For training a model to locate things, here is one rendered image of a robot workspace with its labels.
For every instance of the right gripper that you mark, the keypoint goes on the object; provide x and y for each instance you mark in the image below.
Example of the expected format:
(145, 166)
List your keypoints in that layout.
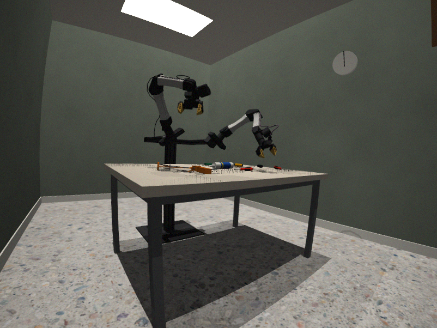
(189, 104)

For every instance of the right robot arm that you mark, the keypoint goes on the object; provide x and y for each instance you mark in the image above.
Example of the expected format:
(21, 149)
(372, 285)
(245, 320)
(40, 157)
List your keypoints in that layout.
(156, 89)

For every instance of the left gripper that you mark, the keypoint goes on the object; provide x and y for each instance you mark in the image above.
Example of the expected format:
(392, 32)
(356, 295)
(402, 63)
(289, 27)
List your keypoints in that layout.
(261, 147)

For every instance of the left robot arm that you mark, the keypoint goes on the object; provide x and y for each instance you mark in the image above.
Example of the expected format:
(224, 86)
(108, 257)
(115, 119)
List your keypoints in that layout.
(252, 115)

